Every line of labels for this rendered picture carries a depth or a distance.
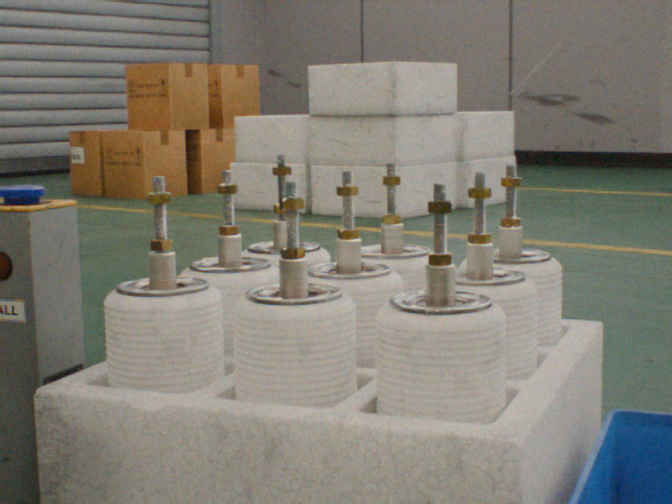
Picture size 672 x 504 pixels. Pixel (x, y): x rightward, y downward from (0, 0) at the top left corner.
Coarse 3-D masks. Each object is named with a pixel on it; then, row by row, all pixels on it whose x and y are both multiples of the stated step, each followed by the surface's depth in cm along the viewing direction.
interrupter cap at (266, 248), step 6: (252, 246) 106; (258, 246) 106; (264, 246) 107; (270, 246) 107; (306, 246) 106; (312, 246) 106; (318, 246) 105; (252, 252) 104; (258, 252) 103; (264, 252) 102; (270, 252) 102; (276, 252) 102; (306, 252) 103
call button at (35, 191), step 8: (0, 192) 92; (8, 192) 92; (16, 192) 91; (24, 192) 92; (32, 192) 92; (40, 192) 93; (8, 200) 92; (16, 200) 92; (24, 200) 92; (32, 200) 93
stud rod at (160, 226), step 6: (156, 180) 82; (162, 180) 83; (156, 186) 83; (162, 186) 83; (156, 192) 83; (162, 192) 83; (156, 204) 83; (162, 204) 83; (156, 210) 83; (162, 210) 83; (156, 216) 83; (162, 216) 83; (156, 222) 83; (162, 222) 83; (156, 228) 83; (162, 228) 83; (156, 234) 83; (162, 234) 83; (156, 252) 84; (162, 252) 83
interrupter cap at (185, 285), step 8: (136, 280) 86; (144, 280) 87; (176, 280) 86; (184, 280) 86; (192, 280) 86; (200, 280) 86; (120, 288) 82; (128, 288) 83; (136, 288) 83; (144, 288) 84; (176, 288) 84; (184, 288) 82; (192, 288) 82; (200, 288) 82; (136, 296) 81; (144, 296) 81; (152, 296) 80; (160, 296) 80; (168, 296) 81
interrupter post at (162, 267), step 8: (152, 256) 83; (160, 256) 83; (168, 256) 83; (152, 264) 83; (160, 264) 83; (168, 264) 83; (152, 272) 83; (160, 272) 83; (168, 272) 83; (152, 280) 83; (160, 280) 83; (168, 280) 83; (152, 288) 83; (160, 288) 83; (168, 288) 83
